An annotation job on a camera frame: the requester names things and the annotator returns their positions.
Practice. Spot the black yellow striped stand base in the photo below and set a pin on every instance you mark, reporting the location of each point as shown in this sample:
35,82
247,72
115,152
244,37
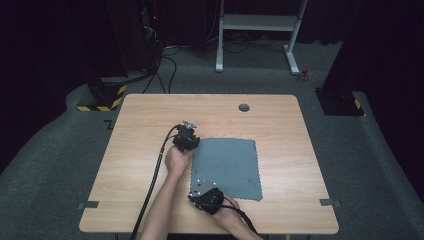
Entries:
103,96

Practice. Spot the white metal stand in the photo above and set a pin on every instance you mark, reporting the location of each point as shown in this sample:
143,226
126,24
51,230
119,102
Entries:
256,22

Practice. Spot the person's left hand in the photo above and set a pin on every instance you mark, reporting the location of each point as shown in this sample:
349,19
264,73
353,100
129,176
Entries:
176,161

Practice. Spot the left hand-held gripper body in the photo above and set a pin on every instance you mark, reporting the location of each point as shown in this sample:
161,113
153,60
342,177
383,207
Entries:
186,139

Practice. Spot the grey tape piece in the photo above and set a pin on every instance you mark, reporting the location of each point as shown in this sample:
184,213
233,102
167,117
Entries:
329,202
89,204

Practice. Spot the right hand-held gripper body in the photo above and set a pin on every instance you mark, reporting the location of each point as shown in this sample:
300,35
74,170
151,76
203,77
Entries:
208,200

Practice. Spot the grey cloth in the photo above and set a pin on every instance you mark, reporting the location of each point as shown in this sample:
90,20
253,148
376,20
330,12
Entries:
226,166

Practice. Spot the person's right hand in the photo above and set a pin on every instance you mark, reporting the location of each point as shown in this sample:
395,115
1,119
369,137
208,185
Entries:
230,215

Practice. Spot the small red object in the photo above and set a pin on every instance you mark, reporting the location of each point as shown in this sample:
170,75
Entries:
302,76

